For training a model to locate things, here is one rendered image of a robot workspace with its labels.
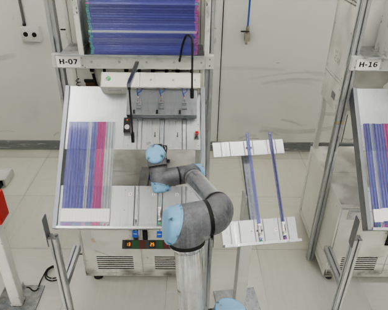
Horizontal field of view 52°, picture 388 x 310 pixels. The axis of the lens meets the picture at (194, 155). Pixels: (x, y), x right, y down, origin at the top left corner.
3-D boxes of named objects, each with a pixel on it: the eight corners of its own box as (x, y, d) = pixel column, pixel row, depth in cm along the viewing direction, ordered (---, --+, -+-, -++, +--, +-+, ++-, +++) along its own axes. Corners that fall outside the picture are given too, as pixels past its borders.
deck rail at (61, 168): (60, 229, 188) (56, 228, 182) (56, 229, 188) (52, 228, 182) (72, 90, 206) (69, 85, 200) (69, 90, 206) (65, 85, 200)
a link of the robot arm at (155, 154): (146, 166, 155) (143, 145, 156) (149, 167, 166) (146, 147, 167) (166, 163, 156) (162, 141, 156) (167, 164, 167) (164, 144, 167)
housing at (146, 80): (200, 99, 207) (201, 87, 193) (105, 98, 207) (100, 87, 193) (200, 85, 209) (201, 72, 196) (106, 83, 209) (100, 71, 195)
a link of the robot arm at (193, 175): (247, 202, 123) (199, 155, 167) (214, 208, 120) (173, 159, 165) (248, 235, 127) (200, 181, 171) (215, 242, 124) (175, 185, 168)
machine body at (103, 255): (200, 283, 247) (202, 203, 215) (87, 283, 246) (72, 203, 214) (198, 216, 303) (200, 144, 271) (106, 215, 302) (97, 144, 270)
